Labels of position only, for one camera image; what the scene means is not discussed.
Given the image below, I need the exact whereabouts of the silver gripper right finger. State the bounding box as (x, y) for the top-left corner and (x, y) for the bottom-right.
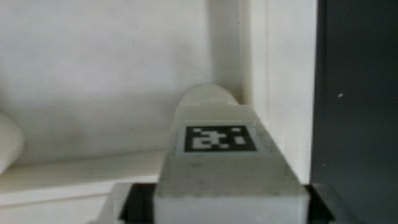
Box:
(305, 183), (362, 224)

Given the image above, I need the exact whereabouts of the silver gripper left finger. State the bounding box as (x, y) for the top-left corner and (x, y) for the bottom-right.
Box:
(90, 183), (156, 224)

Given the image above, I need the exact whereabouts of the white leg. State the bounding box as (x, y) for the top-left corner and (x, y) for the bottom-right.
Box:
(154, 84), (308, 224)

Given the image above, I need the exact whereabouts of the white square tabletop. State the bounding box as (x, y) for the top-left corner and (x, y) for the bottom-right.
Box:
(0, 0), (317, 224)

